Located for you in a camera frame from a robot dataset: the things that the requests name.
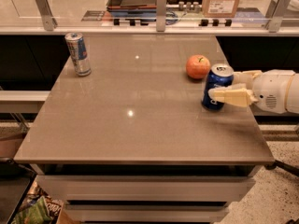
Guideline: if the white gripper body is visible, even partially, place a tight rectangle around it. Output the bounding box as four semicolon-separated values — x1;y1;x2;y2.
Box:
253;70;295;114

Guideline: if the silver blue redbull can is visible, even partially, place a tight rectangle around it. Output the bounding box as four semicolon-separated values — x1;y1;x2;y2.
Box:
64;33;92;77

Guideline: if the metal bracket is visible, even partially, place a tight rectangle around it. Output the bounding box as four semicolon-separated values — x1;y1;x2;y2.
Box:
156;0;166;32
266;0;291;33
35;0;57;31

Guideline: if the upper white drawer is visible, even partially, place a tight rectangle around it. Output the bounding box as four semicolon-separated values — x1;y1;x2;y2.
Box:
37;175;255;202

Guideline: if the red orange apple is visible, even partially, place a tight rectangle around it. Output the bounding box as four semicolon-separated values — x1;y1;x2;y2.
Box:
186;55;211;79

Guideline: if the right metal bracket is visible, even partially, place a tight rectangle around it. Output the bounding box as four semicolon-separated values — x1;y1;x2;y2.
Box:
266;0;291;33

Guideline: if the middle metal bracket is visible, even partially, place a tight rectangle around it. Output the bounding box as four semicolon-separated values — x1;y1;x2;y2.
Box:
156;0;166;32

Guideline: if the green chip bag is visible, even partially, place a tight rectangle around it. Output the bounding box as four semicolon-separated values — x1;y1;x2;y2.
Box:
11;196;63;224

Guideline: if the left metal bracket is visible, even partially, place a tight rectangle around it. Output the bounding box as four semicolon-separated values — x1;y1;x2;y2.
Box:
35;0;57;31

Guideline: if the white drawer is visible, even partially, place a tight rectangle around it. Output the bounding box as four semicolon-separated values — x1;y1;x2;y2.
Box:
37;175;255;202
64;205;228;223

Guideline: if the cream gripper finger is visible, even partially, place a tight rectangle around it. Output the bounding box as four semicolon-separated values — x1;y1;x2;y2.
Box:
208;83;258;107
233;70;262;86

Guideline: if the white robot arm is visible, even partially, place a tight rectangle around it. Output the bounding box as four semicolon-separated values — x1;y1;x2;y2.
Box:
208;69;299;114

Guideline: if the blue pepsi can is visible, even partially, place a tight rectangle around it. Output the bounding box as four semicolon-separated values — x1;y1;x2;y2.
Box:
202;63;234;111

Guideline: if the lower white drawer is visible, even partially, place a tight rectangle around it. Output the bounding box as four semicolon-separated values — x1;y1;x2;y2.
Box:
64;205;228;223

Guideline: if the brown cardboard box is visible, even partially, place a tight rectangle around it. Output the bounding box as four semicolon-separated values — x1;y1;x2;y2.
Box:
202;0;240;18

